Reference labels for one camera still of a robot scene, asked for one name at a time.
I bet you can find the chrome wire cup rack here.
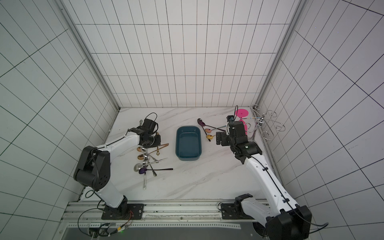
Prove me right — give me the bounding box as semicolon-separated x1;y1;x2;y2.
251;104;286;141

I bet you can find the rose gold spoon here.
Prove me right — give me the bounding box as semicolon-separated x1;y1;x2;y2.
137;143;169;152
137;144;168;160

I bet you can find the purple spoon left group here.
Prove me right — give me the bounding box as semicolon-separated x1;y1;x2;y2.
138;167;174;175

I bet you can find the pink plastic goblet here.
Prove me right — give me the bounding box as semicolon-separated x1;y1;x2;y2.
235;109;249;135

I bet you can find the rose gold spoon upper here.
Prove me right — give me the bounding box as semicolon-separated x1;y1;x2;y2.
137;143;169;152

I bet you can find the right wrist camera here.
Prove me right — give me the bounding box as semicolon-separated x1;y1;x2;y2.
227;115;235;123

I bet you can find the silver ladle spoon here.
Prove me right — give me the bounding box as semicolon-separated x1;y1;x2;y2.
134;158;167;172

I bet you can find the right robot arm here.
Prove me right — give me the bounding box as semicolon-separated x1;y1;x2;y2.
217;121;312;240

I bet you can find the rose gold spoon lower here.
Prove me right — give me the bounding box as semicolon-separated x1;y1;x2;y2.
137;144;168;160

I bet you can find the silver textured-handle spoon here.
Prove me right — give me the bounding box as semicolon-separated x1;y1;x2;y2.
141;164;148;190

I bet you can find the aluminium mounting rail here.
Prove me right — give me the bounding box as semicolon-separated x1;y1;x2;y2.
59;199;254;232

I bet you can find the teal storage box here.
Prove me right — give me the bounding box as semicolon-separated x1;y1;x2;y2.
175;126;202;162

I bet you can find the gold slim spoon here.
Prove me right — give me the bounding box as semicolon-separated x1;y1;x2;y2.
206;135;216;140

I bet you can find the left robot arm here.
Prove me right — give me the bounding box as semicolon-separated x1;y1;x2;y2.
74;118;161;220

